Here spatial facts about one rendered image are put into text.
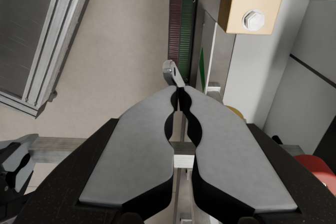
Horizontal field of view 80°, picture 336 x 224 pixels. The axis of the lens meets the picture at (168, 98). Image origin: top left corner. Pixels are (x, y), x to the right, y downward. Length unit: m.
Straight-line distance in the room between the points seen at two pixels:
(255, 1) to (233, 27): 0.03
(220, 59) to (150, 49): 0.76
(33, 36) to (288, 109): 0.99
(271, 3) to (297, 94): 0.31
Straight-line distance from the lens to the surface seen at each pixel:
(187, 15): 0.38
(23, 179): 0.40
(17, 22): 1.09
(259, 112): 0.62
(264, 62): 0.54
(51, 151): 0.37
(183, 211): 0.78
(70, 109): 1.48
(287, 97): 0.55
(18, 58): 1.16
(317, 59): 0.49
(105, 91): 1.31
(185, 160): 0.33
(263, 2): 0.24
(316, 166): 0.35
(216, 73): 0.43
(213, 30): 0.30
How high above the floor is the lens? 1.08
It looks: 58 degrees down
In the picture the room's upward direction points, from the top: 178 degrees counter-clockwise
